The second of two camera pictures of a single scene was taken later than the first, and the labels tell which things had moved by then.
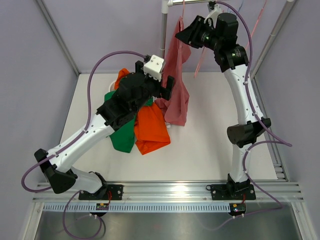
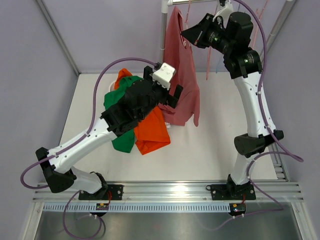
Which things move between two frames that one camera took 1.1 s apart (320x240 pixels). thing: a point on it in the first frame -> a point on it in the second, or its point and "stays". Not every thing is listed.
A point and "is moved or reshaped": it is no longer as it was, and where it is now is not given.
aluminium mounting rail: [166, 192] stays
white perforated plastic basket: [111, 86] stays
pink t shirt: [176, 109] is moved or reshaped
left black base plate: [108, 192] stays
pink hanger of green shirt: [199, 63] -> [208, 62]
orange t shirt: [151, 131] stays
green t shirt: [123, 137] stays
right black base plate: [231, 192] stays
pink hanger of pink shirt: [182, 20] is moved or reshaped
